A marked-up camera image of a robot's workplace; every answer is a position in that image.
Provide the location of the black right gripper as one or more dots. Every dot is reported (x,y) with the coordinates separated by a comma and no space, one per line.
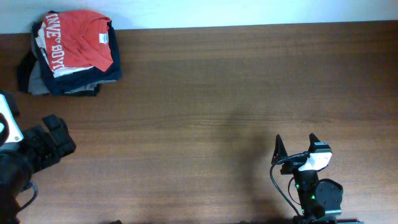
(291,165)

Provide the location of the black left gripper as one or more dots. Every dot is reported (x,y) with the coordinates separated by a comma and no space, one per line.
(47,148)

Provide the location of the orange printed t-shirt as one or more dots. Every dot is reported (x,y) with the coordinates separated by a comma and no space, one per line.
(84,36)

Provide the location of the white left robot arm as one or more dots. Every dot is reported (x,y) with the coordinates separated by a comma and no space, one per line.
(18,191)

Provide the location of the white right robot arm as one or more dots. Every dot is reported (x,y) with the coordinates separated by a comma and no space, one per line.
(319,199)

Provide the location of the navy folded garment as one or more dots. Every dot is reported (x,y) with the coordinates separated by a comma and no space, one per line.
(60,85)

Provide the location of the grey folded garment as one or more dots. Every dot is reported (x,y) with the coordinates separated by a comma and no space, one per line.
(36,85)

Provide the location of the black folded garment bottom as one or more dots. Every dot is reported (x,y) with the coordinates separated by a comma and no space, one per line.
(23,71)

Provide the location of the white folded t-shirt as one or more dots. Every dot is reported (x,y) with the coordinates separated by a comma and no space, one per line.
(55,58)

